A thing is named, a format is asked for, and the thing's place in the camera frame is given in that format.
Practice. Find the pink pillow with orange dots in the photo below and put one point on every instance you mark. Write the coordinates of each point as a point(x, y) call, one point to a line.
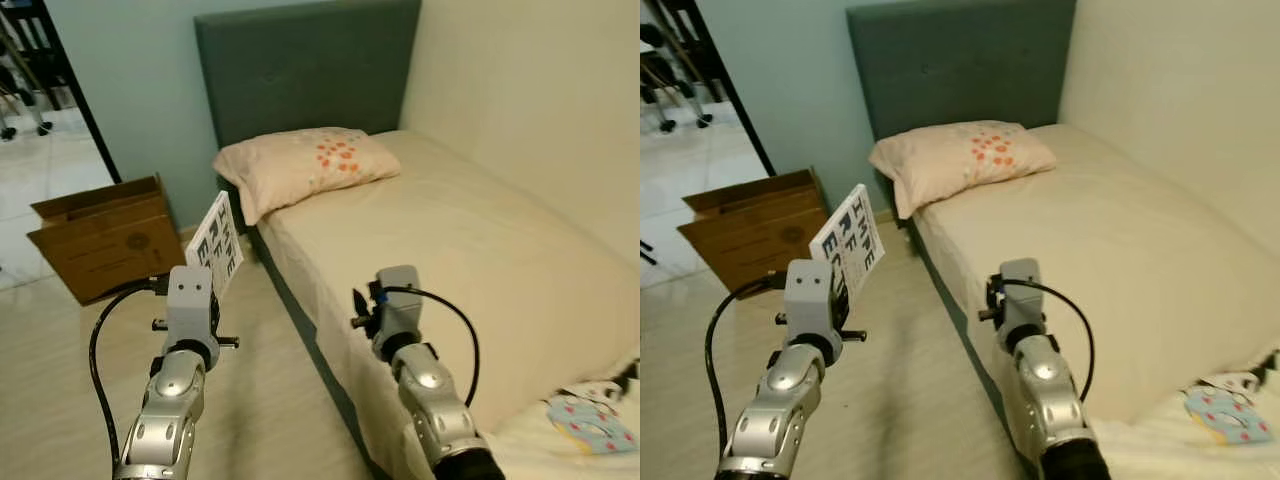
point(300, 170)
point(960, 160)

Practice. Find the cream cartoon print blanket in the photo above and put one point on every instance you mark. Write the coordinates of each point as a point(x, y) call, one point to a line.
point(580, 430)
point(1220, 420)

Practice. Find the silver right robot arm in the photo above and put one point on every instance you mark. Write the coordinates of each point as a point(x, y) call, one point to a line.
point(430, 400)
point(1045, 400)

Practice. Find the cream sheeted mattress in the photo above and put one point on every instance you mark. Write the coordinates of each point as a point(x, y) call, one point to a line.
point(1120, 260)
point(470, 270)

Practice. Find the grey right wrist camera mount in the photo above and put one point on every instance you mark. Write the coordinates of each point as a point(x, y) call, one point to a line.
point(398, 300)
point(1020, 295)

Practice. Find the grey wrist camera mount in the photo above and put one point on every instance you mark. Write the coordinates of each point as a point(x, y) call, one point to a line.
point(398, 300)
point(190, 305)
point(1020, 295)
point(810, 300)

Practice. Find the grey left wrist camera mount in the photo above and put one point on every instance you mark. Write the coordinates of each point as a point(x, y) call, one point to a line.
point(190, 305)
point(810, 300)

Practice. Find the black door frame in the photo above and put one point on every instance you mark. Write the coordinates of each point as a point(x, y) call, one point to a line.
point(85, 110)
point(740, 100)

